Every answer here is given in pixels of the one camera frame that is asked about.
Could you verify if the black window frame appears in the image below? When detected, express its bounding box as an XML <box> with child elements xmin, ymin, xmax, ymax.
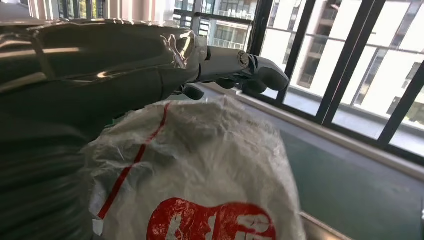
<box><xmin>172</xmin><ymin>0</ymin><xmax>424</xmax><ymax>167</ymax></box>

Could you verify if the white package with red logo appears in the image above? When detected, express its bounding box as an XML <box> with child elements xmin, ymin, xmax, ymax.
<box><xmin>81</xmin><ymin>96</ymin><xmax>308</xmax><ymax>240</ymax></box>

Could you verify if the green conveyor belt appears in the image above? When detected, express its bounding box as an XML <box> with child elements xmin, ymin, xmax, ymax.
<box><xmin>279</xmin><ymin>130</ymin><xmax>424</xmax><ymax>240</ymax></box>

